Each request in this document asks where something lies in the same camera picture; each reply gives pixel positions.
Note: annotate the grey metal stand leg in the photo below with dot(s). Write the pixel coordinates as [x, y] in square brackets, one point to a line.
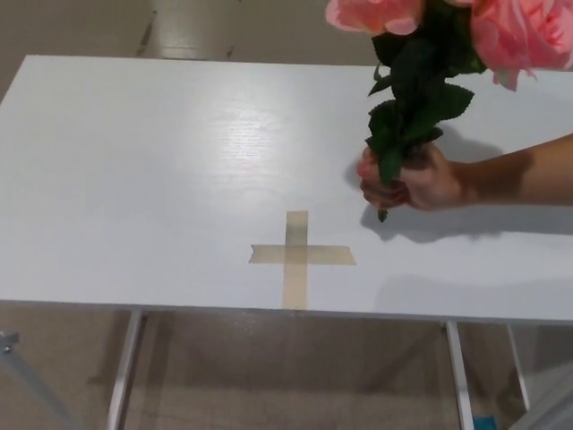
[27, 380]
[555, 405]

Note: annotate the teal floor marker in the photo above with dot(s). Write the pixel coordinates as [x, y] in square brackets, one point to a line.
[485, 423]

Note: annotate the bare person forearm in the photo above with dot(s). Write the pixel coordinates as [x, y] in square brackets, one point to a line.
[519, 174]

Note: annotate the pink rose bouquet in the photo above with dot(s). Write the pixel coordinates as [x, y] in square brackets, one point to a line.
[416, 107]

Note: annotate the bare person hand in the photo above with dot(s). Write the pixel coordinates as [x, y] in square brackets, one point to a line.
[434, 183]

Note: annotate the short beige tape strip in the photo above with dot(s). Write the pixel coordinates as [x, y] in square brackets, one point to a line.
[331, 255]

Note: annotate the white table leg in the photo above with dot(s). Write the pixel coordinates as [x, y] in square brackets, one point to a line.
[458, 376]
[123, 376]
[518, 369]

